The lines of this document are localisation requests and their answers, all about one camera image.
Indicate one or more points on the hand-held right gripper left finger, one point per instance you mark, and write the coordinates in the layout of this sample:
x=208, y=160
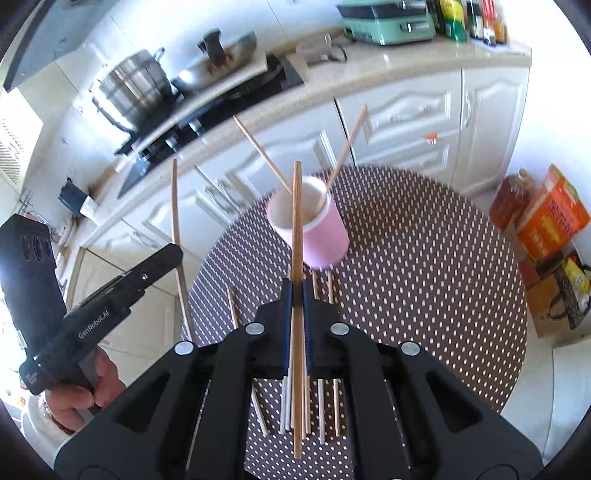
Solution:
x=288, y=318

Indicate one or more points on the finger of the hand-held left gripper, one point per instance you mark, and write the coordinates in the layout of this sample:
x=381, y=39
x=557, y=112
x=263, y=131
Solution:
x=154, y=270

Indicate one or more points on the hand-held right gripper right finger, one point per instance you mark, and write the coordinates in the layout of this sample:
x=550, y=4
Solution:
x=308, y=318

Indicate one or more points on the wooden chopstick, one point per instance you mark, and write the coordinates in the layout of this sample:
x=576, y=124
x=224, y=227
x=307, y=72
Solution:
x=346, y=145
x=178, y=221
x=298, y=230
x=261, y=152

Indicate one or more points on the pink cup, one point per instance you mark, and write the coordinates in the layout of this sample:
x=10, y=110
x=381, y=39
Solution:
x=318, y=240

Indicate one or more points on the group of chopsticks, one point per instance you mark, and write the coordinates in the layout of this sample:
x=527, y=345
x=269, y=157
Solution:
x=322, y=406

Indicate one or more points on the person's left hand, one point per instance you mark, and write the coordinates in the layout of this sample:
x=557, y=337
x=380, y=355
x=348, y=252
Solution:
x=108, y=381

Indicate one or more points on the black glass gas hob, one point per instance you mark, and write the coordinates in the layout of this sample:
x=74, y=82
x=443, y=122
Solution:
x=138, y=177

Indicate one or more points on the black and white container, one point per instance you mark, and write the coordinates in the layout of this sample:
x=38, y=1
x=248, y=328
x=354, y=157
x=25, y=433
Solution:
x=74, y=196

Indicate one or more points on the brown dotted tablecloth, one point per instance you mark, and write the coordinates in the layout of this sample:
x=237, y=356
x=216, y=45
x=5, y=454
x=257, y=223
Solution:
x=415, y=277

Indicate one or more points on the hob control knob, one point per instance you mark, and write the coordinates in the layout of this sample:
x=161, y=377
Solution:
x=171, y=143
x=197, y=126

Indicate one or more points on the stainless steel steamer pot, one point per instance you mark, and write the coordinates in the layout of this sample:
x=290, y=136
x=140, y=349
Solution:
x=134, y=87

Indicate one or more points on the white base cabinet unit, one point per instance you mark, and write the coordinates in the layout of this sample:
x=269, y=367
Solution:
x=406, y=115

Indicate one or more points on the amber cooking oil jug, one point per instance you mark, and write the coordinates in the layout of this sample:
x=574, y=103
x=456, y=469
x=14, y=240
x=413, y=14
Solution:
x=510, y=203

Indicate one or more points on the brown cardboard box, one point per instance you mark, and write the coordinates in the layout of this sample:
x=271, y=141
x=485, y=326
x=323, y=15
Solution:
x=545, y=304

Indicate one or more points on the grey range hood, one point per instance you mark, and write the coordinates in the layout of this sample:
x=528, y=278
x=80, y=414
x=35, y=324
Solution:
x=51, y=32

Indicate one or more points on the orange cardboard box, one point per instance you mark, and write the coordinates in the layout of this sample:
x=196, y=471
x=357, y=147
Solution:
x=549, y=217

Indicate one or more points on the black patterned bag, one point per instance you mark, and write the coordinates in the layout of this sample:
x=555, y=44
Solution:
x=572, y=300

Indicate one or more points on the clear glass container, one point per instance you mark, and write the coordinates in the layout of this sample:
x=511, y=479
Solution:
x=318, y=48

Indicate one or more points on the beige kitchen countertop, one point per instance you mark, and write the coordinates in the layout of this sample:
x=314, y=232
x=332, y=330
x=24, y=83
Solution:
x=406, y=53

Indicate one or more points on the green electric grill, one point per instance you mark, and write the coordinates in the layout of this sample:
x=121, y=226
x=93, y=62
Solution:
x=388, y=23

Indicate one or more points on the dark oil bottle yellow label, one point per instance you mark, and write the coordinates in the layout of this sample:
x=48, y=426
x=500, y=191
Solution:
x=452, y=21

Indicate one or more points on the cream lattice wall cabinet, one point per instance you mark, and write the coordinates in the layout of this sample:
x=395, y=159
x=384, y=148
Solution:
x=14, y=147

